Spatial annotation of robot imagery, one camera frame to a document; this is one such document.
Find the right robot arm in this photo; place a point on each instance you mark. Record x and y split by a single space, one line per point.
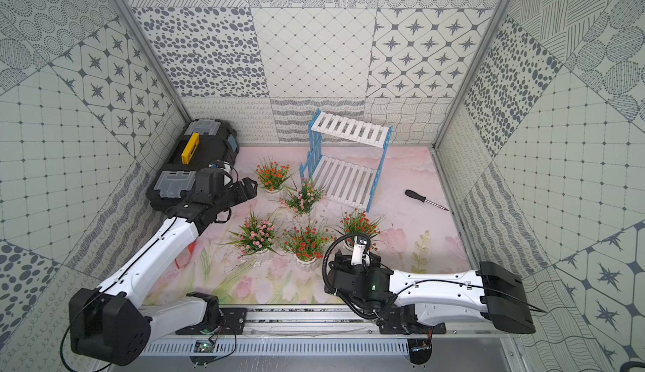
407 303

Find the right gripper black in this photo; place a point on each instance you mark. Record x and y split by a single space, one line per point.
344 268

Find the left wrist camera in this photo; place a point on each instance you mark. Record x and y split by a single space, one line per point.
222 165

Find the pink flower plant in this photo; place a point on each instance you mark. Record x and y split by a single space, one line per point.
257 235
302 201

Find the white slotted cable duct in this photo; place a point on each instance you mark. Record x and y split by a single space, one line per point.
277 346

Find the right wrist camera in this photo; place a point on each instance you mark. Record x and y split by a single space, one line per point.
360 254

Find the aluminium rail frame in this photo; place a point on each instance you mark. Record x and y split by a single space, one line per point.
337 321

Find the pink flower plant front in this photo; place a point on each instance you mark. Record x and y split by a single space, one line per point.
257 235

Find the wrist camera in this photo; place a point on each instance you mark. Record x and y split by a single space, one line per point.
360 254
222 165

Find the blue white slatted rack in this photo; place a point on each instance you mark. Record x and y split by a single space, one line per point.
344 182

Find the orange flower potted plant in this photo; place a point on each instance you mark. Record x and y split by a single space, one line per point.
272 175

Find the black handled screwdriver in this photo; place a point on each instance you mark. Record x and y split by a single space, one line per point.
416 196

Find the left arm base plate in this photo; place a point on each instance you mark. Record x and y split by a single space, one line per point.
230 319

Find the black plastic toolbox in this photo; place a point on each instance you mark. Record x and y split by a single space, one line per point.
218 140

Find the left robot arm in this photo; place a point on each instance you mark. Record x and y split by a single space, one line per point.
108 324

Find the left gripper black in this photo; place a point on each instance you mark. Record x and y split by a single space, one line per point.
234 190

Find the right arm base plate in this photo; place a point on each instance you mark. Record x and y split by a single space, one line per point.
402 328

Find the red white work glove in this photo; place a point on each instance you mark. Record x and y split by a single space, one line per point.
184 258

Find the red flower plant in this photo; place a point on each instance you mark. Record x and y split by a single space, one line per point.
306 243
358 222

